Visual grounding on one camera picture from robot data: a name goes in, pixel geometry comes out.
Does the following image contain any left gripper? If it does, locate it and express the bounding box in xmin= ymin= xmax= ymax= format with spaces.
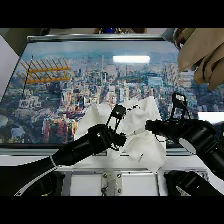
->
xmin=105 ymin=128 xmax=128 ymax=152

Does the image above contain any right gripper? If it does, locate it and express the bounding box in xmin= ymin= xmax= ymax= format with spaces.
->
xmin=145 ymin=118 xmax=170 ymax=136

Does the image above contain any white garment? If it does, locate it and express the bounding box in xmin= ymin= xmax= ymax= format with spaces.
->
xmin=73 ymin=96 xmax=168 ymax=173

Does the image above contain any beige garment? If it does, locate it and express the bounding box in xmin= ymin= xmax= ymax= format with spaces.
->
xmin=173 ymin=28 xmax=224 ymax=91

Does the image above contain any yellow wooden rack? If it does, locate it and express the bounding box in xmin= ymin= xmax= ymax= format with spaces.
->
xmin=16 ymin=56 xmax=73 ymax=85

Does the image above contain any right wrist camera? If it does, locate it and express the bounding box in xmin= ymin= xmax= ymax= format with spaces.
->
xmin=169 ymin=92 xmax=191 ymax=122

